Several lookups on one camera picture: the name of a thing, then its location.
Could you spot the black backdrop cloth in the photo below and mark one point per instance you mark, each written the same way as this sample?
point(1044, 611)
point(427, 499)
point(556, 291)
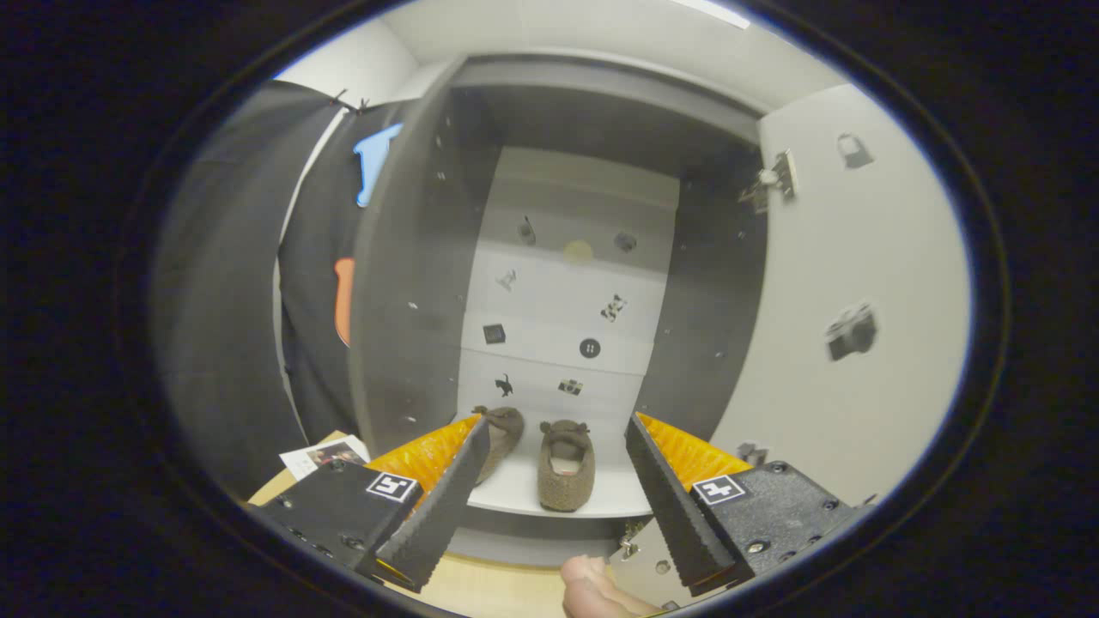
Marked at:
point(223, 300)

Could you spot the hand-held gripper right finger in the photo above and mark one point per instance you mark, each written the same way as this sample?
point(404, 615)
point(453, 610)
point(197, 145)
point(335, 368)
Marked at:
point(670, 506)

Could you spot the brown fuzzy slipper shoe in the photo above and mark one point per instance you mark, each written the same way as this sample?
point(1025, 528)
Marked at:
point(505, 429)
point(567, 481)

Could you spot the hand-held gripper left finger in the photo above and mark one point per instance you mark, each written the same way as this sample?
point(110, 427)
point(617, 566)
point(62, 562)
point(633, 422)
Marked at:
point(446, 506)

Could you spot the grey shoe cabinet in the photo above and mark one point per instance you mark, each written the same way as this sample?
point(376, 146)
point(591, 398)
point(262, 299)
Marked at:
point(412, 300)

